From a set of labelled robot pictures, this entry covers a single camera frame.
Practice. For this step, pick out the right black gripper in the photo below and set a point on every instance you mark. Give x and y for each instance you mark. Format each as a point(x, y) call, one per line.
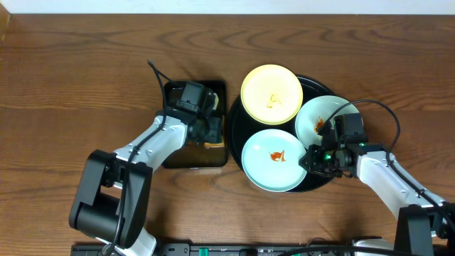
point(313, 161)

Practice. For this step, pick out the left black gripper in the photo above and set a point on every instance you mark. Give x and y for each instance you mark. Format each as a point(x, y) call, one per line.
point(213, 129)

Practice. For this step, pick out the yellow sponge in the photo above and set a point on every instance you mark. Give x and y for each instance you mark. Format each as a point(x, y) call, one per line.
point(215, 144)

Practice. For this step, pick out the light blue front plate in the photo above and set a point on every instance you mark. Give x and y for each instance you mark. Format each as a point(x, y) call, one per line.
point(270, 159)

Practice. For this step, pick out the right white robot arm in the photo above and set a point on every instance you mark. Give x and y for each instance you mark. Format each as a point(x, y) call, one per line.
point(425, 221)

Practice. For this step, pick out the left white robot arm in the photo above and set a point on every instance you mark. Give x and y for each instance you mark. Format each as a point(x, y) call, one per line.
point(113, 193)

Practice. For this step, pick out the black rectangular water tray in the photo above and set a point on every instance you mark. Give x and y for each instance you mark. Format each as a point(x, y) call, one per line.
point(195, 154)

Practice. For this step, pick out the yellow plate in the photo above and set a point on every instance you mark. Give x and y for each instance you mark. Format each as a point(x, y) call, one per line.
point(271, 94)

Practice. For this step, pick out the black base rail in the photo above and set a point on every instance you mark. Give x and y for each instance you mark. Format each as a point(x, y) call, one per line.
point(178, 249)

